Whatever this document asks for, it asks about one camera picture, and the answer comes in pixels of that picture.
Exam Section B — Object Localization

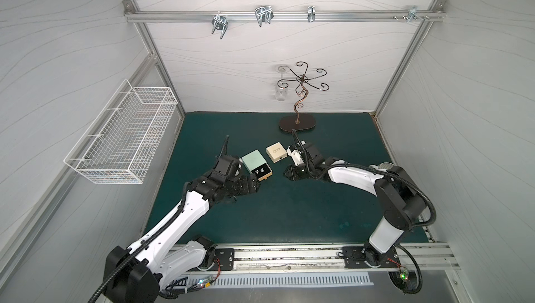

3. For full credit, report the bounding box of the small cream jewelry box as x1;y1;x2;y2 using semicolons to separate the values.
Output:
266;142;288;163

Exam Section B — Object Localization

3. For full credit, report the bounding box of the mint green jewelry box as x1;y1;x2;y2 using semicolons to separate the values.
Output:
241;150;273;181

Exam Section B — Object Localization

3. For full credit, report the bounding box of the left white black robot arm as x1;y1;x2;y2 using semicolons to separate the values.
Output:
89;174;260;302

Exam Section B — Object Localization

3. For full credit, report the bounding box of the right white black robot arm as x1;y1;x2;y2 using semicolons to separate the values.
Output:
284;141;437;268

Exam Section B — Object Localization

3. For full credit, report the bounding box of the bronze swirl jewelry stand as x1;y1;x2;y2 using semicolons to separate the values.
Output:
277;61;330;133

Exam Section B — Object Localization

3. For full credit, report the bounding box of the grey ribbed ceramic cup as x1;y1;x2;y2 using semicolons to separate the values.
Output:
378;162;395;170

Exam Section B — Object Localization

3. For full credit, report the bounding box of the metal hook clamp centre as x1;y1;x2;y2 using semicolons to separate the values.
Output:
254;5;274;27

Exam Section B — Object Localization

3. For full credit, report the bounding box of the metal hook clamp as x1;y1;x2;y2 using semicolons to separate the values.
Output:
211;14;228;39
254;5;274;27

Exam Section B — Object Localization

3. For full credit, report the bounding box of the metal hook clamp left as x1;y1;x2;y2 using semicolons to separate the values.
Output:
211;14;228;39

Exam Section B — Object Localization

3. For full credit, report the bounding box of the metal clamp right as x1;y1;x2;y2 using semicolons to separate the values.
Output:
393;6;430;23

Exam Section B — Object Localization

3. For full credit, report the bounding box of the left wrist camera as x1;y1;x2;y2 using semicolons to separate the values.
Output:
214;155;241;179

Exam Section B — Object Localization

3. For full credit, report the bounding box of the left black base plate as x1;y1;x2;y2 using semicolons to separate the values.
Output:
194;248;235;272

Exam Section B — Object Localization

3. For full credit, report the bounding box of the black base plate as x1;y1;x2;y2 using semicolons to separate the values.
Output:
337;245;401;269
194;248;235;272

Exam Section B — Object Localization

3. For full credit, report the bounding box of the clear glass on wall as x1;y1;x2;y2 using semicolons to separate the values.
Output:
274;65;288;101

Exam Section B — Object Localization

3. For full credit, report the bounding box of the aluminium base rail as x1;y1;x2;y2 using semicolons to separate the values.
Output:
166;242;461;277

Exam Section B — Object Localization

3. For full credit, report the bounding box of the white slotted cable duct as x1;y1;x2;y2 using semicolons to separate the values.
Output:
208;272;374;289

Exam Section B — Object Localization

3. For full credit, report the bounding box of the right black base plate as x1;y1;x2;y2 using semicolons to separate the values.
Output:
337;245;401;269

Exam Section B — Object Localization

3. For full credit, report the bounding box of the white wire basket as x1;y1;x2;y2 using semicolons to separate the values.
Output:
64;80;178;185

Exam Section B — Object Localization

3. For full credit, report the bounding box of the metal ring clamp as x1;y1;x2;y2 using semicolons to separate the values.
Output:
307;6;316;23

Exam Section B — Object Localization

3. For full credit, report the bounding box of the aluminium overhead rail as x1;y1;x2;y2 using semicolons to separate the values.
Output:
125;9;447;23

